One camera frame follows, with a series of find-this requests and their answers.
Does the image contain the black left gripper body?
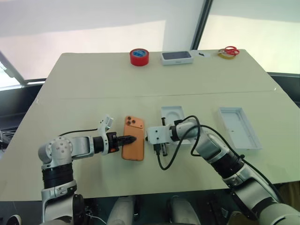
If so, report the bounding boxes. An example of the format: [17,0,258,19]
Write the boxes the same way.
[106,132,123,154]

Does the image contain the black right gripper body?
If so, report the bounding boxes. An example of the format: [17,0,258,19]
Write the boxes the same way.
[153,142,165,157]

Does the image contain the orange phone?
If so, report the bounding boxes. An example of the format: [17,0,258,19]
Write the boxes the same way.
[121,115,145,162]

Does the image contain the white phone box base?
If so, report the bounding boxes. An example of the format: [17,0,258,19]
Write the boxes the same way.
[161,105,192,145]

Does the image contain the closed white phone box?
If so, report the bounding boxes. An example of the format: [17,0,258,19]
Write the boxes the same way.
[160,50,195,66]

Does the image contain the white phone box lid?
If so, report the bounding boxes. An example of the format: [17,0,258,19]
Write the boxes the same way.
[217,106,263,151]

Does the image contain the white rounded robot leg cover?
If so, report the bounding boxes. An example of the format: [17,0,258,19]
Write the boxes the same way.
[107,195,136,225]
[168,195,195,225]

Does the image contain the red tape roll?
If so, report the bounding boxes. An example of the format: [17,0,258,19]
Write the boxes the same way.
[129,48,150,67]

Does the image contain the dark rounded shape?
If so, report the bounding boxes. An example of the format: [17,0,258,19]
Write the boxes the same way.
[72,194,85,222]

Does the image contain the yellow tape roll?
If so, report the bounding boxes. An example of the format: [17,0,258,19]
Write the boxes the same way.
[217,49,238,60]

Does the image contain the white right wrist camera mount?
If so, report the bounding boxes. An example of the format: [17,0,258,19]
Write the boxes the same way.
[146,125,172,144]

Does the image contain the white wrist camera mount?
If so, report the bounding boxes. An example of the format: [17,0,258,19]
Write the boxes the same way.
[146,125,172,144]
[98,114,115,156]

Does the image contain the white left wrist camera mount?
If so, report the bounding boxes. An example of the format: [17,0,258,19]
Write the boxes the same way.
[98,114,115,156]

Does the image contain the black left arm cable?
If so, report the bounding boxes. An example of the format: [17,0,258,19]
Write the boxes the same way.
[58,127,99,137]

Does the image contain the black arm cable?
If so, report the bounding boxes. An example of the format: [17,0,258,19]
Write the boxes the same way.
[58,127,99,137]
[153,115,285,204]

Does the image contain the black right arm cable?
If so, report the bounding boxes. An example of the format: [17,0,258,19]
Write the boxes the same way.
[153,115,285,204]

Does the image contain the red handled scissors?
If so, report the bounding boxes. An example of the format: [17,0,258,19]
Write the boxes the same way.
[219,45,241,56]

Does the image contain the dark window frame post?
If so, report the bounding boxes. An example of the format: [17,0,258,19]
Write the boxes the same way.
[190,0,214,51]

